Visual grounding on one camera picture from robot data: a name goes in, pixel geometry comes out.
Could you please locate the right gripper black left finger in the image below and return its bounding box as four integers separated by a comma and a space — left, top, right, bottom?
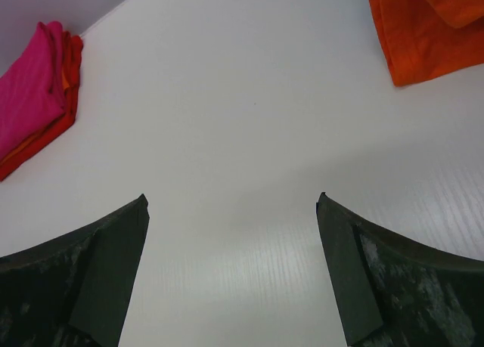
1, 195, 149, 346

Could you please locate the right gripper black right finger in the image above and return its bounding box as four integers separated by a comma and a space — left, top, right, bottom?
316, 194, 483, 346

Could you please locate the orange t-shirt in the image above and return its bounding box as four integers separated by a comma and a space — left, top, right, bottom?
369, 0, 483, 87

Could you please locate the folded red t-shirt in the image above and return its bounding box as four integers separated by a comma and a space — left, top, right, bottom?
1, 31, 83, 181

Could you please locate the folded pink t-shirt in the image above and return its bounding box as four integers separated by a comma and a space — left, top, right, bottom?
1, 20, 69, 159

